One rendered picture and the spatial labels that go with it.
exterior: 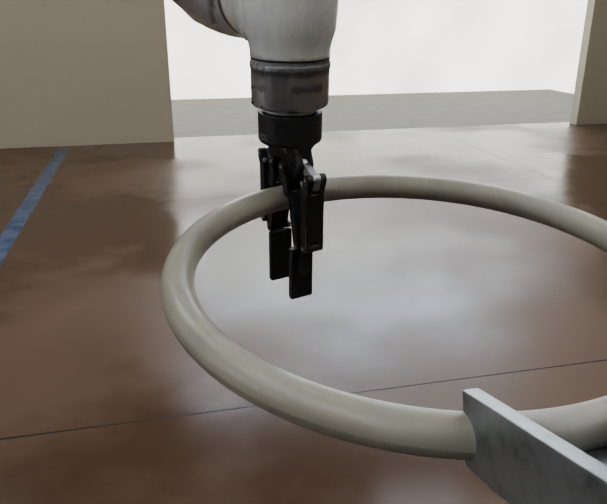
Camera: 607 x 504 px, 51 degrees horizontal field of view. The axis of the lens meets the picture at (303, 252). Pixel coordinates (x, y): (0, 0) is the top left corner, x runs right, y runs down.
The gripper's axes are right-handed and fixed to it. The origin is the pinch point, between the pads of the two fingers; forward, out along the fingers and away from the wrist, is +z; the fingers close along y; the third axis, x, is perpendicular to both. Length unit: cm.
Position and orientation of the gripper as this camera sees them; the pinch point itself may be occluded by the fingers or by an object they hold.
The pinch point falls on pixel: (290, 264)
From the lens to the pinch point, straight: 82.0
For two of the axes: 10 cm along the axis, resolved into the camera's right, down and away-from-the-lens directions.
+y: 4.8, 3.9, -7.9
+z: -0.1, 9.0, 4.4
